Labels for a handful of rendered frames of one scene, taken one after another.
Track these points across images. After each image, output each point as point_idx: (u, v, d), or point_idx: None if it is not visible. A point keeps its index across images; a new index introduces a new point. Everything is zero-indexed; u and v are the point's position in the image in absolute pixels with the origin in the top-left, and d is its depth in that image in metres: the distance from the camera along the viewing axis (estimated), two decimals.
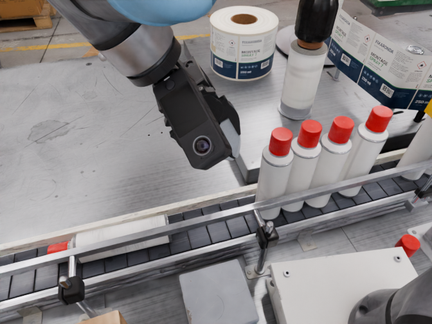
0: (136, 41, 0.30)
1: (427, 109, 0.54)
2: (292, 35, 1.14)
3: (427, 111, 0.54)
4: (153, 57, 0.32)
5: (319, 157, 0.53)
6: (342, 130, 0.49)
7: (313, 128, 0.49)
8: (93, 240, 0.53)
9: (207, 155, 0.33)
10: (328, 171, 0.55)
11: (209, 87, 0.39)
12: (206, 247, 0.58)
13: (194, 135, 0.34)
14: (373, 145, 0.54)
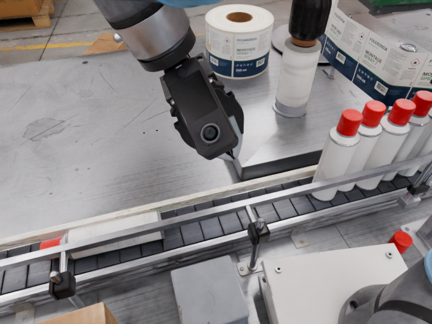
0: (155, 22, 0.31)
1: None
2: (288, 34, 1.14)
3: None
4: (169, 41, 0.32)
5: None
6: (400, 110, 0.52)
7: (379, 108, 0.52)
8: (85, 236, 0.53)
9: (215, 143, 0.33)
10: (378, 150, 0.58)
11: (218, 81, 0.39)
12: (199, 243, 0.58)
13: (202, 123, 0.34)
14: (423, 128, 0.57)
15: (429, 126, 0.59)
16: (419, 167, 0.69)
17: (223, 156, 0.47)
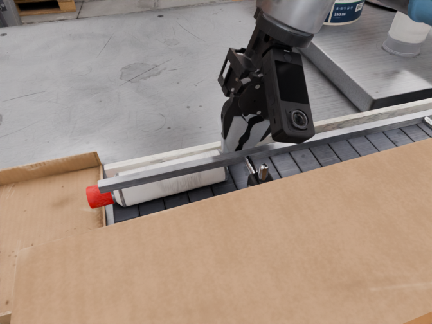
0: (323, 6, 0.33)
1: None
2: None
3: None
4: (313, 27, 0.35)
5: None
6: None
7: None
8: None
9: (301, 129, 0.35)
10: None
11: None
12: None
13: (294, 107, 0.35)
14: None
15: None
16: None
17: (231, 151, 0.47)
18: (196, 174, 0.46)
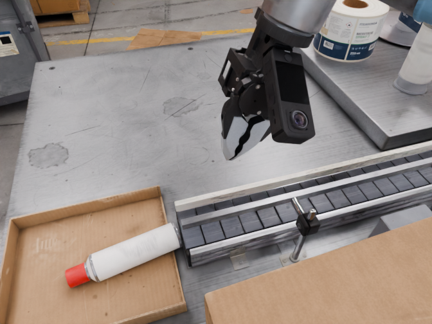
0: (323, 6, 0.33)
1: None
2: None
3: None
4: (314, 27, 0.35)
5: None
6: None
7: None
8: (107, 249, 0.56)
9: (301, 130, 0.35)
10: None
11: None
12: (380, 198, 0.65)
13: (294, 107, 0.35)
14: None
15: None
16: None
17: (231, 151, 0.47)
18: (152, 238, 0.58)
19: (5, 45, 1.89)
